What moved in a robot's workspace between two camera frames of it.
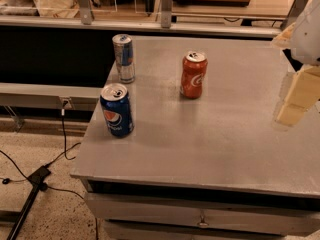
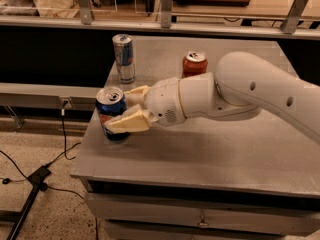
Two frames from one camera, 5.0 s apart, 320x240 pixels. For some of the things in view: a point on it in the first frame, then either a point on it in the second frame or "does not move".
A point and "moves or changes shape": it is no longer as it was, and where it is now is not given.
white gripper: [308, 39] -> [163, 100]
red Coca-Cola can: [195, 65] does not move
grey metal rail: [156, 25] does not move
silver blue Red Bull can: [124, 55] does not move
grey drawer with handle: [267, 215] does not move
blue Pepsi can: [117, 109] moves or changes shape
